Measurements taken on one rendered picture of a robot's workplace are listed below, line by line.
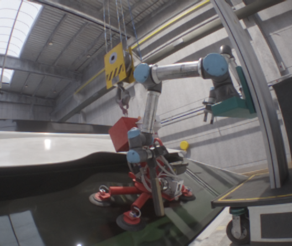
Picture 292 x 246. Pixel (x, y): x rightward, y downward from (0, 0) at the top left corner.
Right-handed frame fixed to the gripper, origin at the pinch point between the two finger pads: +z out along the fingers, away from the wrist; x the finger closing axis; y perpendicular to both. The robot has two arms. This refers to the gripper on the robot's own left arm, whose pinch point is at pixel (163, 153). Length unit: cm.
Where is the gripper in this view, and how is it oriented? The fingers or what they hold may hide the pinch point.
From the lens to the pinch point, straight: 127.0
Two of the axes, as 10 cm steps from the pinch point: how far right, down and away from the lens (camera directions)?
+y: -3.7, -8.4, 3.9
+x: -6.5, 5.4, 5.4
